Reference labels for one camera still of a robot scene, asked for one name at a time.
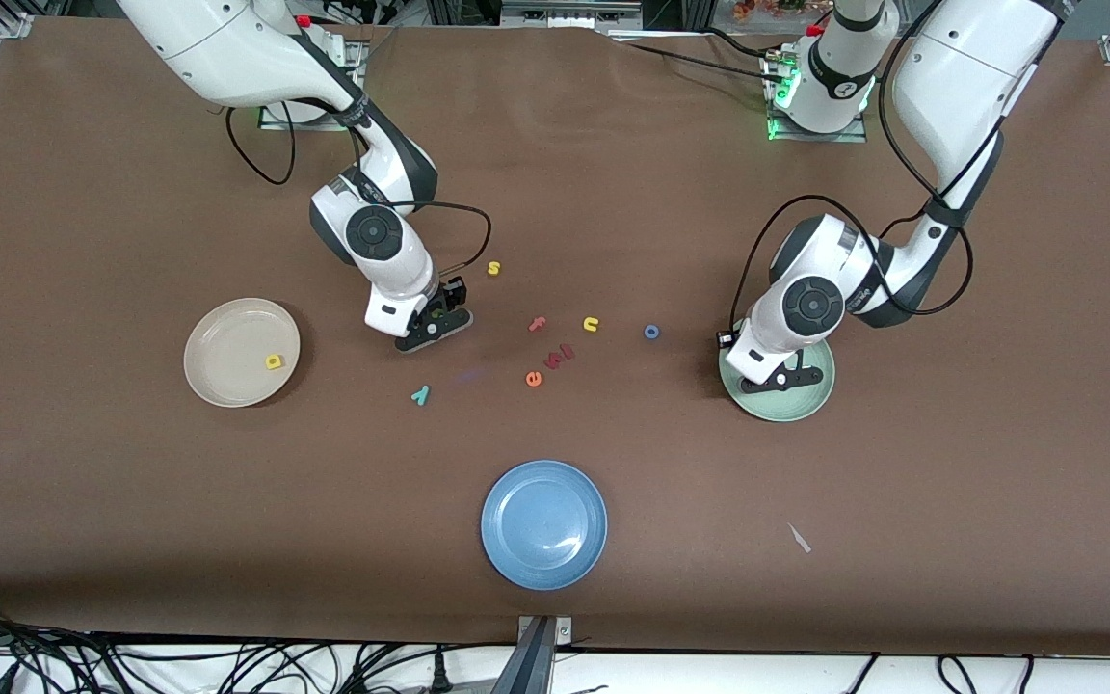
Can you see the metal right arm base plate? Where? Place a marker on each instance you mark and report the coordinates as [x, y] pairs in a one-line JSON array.
[[309, 125]]

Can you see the white paper scrap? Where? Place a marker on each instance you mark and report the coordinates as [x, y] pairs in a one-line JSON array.
[[799, 538]]

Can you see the orange flower decoration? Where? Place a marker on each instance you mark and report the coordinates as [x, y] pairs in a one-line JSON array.
[[757, 10]]

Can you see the blue plate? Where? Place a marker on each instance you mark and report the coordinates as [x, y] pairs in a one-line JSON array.
[[543, 525]]

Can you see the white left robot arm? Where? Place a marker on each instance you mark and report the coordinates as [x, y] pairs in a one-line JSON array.
[[960, 77]]

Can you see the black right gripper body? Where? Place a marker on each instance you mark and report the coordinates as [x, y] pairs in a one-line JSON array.
[[447, 299]]

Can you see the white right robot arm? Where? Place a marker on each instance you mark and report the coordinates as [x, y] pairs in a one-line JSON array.
[[227, 48]]

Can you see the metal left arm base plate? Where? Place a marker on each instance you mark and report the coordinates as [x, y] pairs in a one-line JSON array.
[[858, 135]]

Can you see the metal camera pole bracket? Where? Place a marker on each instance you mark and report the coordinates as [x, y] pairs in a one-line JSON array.
[[536, 665]]

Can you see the light green plate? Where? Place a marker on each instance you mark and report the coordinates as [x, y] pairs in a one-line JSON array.
[[806, 400]]

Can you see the beige brown plate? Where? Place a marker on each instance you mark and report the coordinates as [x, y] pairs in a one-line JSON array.
[[227, 337]]

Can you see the grey equipment box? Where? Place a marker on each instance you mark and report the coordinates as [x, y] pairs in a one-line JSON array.
[[565, 14]]

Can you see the teal foam letter y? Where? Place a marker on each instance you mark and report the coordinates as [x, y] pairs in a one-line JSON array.
[[421, 396]]

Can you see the brown table cover sheet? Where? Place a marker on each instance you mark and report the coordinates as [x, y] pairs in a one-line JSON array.
[[131, 501]]

